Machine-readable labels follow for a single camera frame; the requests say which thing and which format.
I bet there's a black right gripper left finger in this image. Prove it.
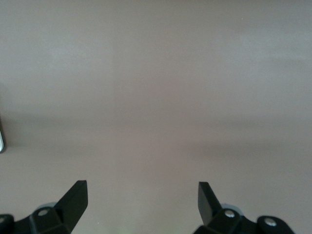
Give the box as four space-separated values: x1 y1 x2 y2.
0 180 89 234

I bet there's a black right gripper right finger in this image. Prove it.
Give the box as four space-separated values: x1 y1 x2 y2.
194 181 295 234

